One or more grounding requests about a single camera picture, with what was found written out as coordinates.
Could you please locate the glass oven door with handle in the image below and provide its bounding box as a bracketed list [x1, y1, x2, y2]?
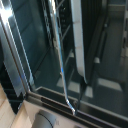
[0, 0, 79, 116]

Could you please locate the silver oven wire rack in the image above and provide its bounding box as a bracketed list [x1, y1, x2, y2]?
[39, 0, 81, 117]

